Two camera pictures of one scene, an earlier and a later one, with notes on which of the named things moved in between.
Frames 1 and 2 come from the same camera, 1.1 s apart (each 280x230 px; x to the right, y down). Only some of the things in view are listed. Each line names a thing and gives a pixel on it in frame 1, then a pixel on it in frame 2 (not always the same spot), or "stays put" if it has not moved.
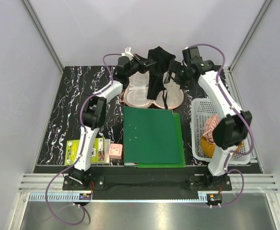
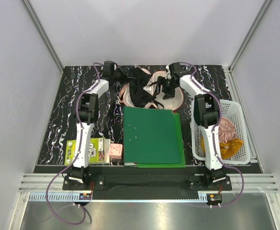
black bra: (156, 73) to (138, 78)
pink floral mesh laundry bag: (135, 94) stays put
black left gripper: (143, 64) to (125, 74)
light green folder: (181, 148) stays put
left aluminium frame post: (43, 33) stays put
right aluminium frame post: (265, 5) stays put
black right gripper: (175, 67) to (162, 80)
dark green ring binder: (149, 136) stays put
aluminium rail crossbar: (240, 183) stays put
